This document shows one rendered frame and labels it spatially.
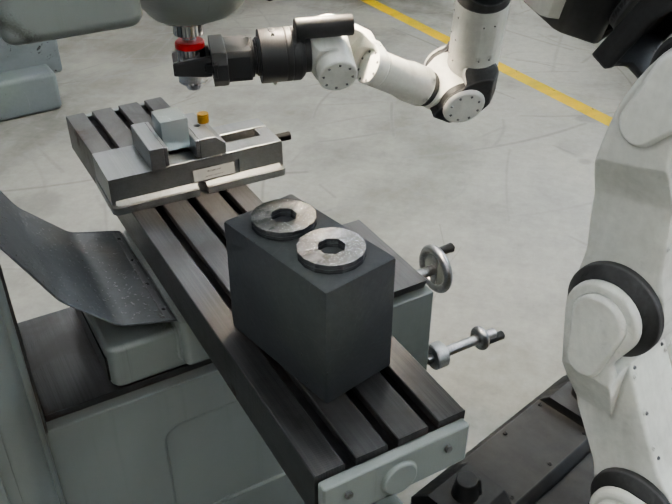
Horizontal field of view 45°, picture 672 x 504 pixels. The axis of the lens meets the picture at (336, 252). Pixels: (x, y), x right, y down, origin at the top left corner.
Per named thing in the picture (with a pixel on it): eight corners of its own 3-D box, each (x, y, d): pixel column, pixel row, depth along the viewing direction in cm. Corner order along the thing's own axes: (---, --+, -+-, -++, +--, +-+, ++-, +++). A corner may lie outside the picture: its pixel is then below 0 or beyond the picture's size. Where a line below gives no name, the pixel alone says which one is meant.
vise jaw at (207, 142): (204, 128, 162) (202, 110, 160) (226, 153, 153) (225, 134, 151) (176, 134, 160) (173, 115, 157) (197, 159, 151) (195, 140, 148)
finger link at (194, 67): (172, 59, 127) (211, 55, 128) (174, 78, 128) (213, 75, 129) (172, 62, 125) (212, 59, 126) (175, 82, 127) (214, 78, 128)
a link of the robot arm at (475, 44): (479, 69, 154) (496, -31, 136) (502, 116, 147) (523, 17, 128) (421, 79, 153) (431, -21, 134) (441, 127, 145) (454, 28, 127)
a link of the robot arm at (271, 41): (205, 20, 133) (277, 14, 135) (211, 75, 138) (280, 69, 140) (211, 46, 123) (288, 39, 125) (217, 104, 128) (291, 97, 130)
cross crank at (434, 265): (434, 271, 195) (437, 230, 188) (463, 296, 186) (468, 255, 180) (378, 290, 188) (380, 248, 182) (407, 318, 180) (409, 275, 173)
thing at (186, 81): (174, 79, 132) (170, 45, 129) (200, 73, 134) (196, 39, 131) (186, 88, 129) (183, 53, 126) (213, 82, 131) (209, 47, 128)
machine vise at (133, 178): (258, 144, 171) (255, 96, 165) (287, 174, 160) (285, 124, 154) (94, 181, 158) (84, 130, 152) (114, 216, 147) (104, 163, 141)
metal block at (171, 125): (180, 134, 157) (177, 105, 153) (190, 146, 152) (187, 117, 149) (154, 139, 155) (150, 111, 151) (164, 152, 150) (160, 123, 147)
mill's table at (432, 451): (163, 123, 199) (159, 93, 194) (471, 460, 110) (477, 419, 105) (69, 143, 189) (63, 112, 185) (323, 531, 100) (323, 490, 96)
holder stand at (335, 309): (295, 294, 128) (291, 184, 116) (391, 365, 114) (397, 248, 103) (232, 326, 121) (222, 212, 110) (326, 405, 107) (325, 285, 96)
